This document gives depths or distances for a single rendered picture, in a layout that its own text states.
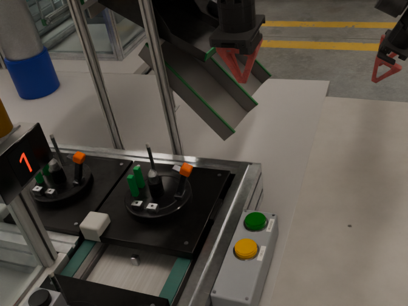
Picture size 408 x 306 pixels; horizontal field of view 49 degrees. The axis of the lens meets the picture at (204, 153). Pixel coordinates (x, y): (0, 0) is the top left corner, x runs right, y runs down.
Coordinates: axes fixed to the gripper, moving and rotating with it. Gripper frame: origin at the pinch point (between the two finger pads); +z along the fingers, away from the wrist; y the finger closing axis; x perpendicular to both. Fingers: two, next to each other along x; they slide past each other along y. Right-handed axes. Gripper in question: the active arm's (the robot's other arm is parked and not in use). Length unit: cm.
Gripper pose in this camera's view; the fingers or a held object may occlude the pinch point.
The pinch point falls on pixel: (241, 78)
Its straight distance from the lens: 77.7
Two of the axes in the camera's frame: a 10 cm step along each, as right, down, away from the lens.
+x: 9.3, 1.1, -3.4
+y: -3.4, 5.9, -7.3
